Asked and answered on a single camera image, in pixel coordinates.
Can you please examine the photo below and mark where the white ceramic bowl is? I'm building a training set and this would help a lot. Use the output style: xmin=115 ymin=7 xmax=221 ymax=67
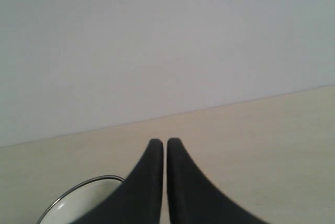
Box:
xmin=39 ymin=177 xmax=124 ymax=224

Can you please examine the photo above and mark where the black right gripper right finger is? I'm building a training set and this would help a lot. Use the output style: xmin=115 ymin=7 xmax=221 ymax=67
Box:
xmin=166 ymin=138 xmax=265 ymax=223

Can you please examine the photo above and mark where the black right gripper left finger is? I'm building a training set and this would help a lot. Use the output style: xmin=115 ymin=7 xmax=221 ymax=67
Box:
xmin=74 ymin=139 xmax=164 ymax=224

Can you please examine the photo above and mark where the stainless steel bowl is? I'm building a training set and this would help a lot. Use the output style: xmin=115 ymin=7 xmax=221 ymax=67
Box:
xmin=35 ymin=175 xmax=126 ymax=224

